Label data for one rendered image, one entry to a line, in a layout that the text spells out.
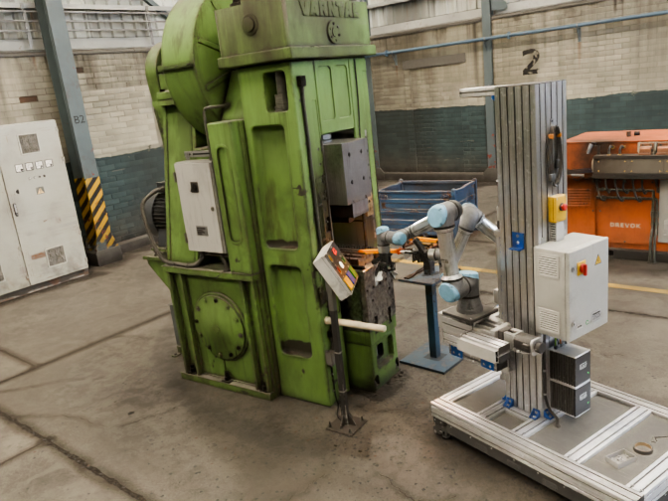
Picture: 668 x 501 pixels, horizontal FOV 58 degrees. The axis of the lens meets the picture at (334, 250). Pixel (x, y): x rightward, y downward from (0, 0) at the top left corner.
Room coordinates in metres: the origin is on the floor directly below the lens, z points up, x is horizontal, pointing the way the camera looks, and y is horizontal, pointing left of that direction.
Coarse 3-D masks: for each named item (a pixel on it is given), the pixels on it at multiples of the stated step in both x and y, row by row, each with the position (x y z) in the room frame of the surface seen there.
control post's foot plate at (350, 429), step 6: (348, 414) 3.48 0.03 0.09; (336, 420) 3.55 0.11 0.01; (342, 420) 3.46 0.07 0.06; (348, 420) 3.49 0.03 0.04; (354, 420) 3.52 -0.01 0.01; (360, 420) 3.51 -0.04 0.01; (366, 420) 3.51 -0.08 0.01; (330, 426) 3.47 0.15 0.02; (336, 426) 3.48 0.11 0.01; (342, 426) 3.46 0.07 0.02; (348, 426) 3.46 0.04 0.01; (354, 426) 3.45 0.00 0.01; (360, 426) 3.45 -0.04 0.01; (342, 432) 3.40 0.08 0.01; (348, 432) 3.39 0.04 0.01; (354, 432) 3.39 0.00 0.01
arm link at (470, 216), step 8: (464, 208) 3.59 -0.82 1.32; (472, 208) 3.56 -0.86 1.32; (464, 216) 3.53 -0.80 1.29; (472, 216) 3.52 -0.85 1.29; (464, 224) 3.51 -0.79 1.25; (472, 224) 3.50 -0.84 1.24; (464, 232) 3.50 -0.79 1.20; (472, 232) 3.51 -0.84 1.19; (456, 240) 3.53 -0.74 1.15; (464, 240) 3.51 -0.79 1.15; (456, 248) 3.52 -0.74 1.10; (464, 248) 3.54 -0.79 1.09; (440, 272) 3.58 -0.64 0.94
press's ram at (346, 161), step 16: (336, 144) 3.90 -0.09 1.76; (352, 144) 3.98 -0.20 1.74; (336, 160) 3.91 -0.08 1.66; (352, 160) 3.97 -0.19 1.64; (336, 176) 3.92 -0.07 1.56; (352, 176) 3.95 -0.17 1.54; (368, 176) 4.11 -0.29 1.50; (336, 192) 3.93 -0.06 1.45; (352, 192) 3.93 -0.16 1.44; (368, 192) 4.09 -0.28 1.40
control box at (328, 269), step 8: (328, 248) 3.49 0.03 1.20; (336, 248) 3.62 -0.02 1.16; (320, 256) 3.36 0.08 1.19; (328, 256) 3.38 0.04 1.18; (336, 256) 3.51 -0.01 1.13; (344, 256) 3.64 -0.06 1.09; (320, 264) 3.33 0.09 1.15; (328, 264) 3.32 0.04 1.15; (336, 264) 3.41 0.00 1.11; (344, 264) 3.53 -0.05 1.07; (320, 272) 3.33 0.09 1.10; (328, 272) 3.32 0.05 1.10; (336, 272) 3.32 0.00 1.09; (344, 272) 3.44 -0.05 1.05; (328, 280) 3.32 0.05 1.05; (336, 280) 3.32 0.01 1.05; (336, 288) 3.32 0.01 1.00; (344, 288) 3.31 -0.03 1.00; (352, 288) 3.37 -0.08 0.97; (344, 296) 3.31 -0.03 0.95
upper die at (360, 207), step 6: (366, 198) 4.07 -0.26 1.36; (354, 204) 3.94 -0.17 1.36; (360, 204) 4.00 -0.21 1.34; (366, 204) 4.06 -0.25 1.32; (330, 210) 4.02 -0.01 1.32; (336, 210) 4.00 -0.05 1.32; (342, 210) 3.97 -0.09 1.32; (348, 210) 3.94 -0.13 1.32; (354, 210) 3.94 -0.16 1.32; (360, 210) 3.99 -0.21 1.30; (366, 210) 4.06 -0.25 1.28; (336, 216) 4.00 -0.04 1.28; (342, 216) 3.97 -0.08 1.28; (348, 216) 3.94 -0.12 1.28; (354, 216) 3.93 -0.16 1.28
